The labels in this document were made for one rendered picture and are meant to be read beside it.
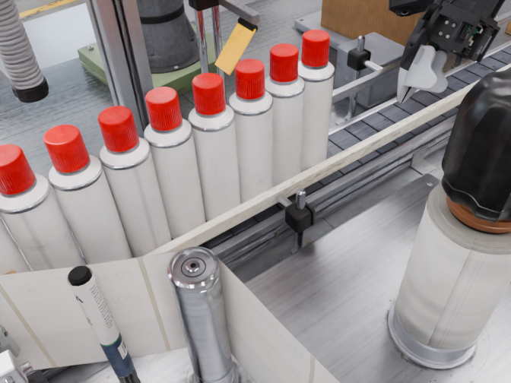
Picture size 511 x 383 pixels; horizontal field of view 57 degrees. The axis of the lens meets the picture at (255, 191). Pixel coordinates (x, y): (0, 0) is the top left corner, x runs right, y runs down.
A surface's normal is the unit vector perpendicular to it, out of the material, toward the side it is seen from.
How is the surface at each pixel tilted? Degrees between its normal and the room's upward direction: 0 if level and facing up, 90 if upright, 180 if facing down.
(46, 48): 0
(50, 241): 90
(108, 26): 90
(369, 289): 0
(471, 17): 60
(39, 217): 90
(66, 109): 0
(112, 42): 90
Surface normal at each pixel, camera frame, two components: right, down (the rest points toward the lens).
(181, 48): 0.66, 0.26
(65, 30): -0.03, -0.72
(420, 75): -0.73, 0.05
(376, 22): -0.74, 0.48
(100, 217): 0.63, 0.52
